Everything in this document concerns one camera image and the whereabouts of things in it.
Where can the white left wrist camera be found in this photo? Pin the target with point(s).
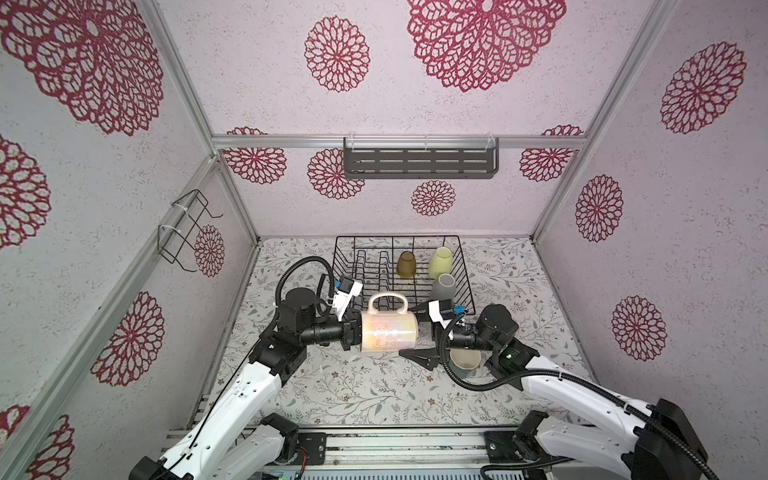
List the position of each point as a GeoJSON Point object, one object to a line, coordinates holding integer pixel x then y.
{"type": "Point", "coordinates": [346, 290]}

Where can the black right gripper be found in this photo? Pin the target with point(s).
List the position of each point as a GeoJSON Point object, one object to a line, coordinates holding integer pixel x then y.
{"type": "Point", "coordinates": [427, 360]}

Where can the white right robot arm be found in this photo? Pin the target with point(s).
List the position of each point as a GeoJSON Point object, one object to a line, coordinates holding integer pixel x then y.
{"type": "Point", "coordinates": [629, 437]}

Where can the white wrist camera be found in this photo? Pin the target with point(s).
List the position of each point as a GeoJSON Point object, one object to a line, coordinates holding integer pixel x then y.
{"type": "Point", "coordinates": [346, 290]}
{"type": "Point", "coordinates": [443, 311]}

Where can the amber glass cup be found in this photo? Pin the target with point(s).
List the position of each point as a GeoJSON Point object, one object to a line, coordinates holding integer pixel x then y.
{"type": "Point", "coordinates": [406, 265]}

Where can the black wire dish rack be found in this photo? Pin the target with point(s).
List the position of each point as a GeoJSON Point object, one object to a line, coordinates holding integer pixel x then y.
{"type": "Point", "coordinates": [373, 262]}

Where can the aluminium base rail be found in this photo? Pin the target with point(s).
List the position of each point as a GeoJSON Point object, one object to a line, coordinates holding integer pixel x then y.
{"type": "Point", "coordinates": [396, 447]}

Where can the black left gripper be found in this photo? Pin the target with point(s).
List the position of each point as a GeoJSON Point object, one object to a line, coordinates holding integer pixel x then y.
{"type": "Point", "coordinates": [351, 333]}

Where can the light green cup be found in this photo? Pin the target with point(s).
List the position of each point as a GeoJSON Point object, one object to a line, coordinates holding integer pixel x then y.
{"type": "Point", "coordinates": [441, 262]}

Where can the dark green mug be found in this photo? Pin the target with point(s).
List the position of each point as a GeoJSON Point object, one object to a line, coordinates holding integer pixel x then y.
{"type": "Point", "coordinates": [463, 362]}

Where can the dark grey wall shelf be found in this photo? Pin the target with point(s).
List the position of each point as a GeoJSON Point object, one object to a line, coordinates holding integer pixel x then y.
{"type": "Point", "coordinates": [421, 159]}

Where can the black wire wall basket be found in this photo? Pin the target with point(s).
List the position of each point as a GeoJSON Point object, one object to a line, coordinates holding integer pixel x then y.
{"type": "Point", "coordinates": [192, 242]}

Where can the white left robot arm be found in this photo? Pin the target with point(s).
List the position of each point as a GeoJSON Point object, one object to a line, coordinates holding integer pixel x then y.
{"type": "Point", "coordinates": [300, 319]}

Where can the pink mug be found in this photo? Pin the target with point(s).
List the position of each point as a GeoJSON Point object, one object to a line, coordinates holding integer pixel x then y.
{"type": "Point", "coordinates": [388, 330]}

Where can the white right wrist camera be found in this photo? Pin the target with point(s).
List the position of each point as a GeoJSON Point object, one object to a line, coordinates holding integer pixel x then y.
{"type": "Point", "coordinates": [443, 311]}

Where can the grey cream cup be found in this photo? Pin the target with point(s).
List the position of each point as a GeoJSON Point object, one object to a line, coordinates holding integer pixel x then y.
{"type": "Point", "coordinates": [444, 287]}

